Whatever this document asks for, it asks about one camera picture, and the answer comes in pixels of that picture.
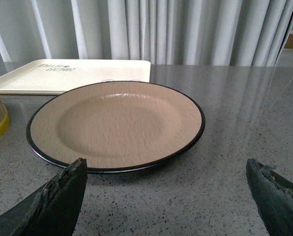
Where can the grey pleated curtain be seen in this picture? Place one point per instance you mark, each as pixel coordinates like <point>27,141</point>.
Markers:
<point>188,32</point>

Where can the cream bear tray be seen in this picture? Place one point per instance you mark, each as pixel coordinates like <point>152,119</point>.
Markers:
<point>55,76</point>

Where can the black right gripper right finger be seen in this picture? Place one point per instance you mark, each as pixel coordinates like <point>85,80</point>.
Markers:
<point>273,195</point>

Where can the beige plate with black rim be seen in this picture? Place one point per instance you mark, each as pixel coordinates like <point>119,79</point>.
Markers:
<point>116,126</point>

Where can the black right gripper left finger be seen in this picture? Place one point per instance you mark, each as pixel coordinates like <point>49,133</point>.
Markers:
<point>51,210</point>

